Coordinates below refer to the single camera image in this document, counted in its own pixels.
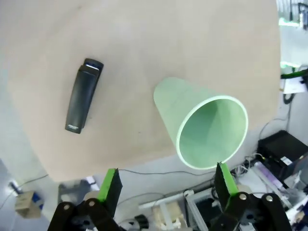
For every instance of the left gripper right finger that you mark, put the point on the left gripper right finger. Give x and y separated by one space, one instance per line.
226 187

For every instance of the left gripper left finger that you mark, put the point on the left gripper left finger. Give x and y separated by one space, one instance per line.
110 187

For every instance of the light green plastic cup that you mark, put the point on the light green plastic cup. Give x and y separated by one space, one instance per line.
183 103

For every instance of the black stapler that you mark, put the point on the black stapler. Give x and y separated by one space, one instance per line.
81 96

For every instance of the black electronics box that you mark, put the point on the black electronics box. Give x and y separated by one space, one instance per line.
281 149

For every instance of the small cardboard box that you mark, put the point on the small cardboard box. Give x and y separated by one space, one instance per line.
26 204

